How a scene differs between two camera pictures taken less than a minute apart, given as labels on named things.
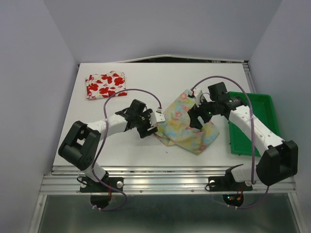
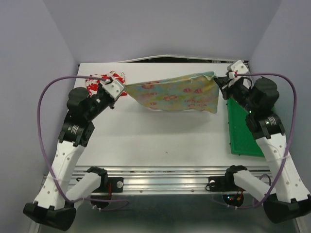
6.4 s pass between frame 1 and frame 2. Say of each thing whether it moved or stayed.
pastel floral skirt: moved
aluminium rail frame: stayed
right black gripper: moved
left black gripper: moved
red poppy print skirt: stayed
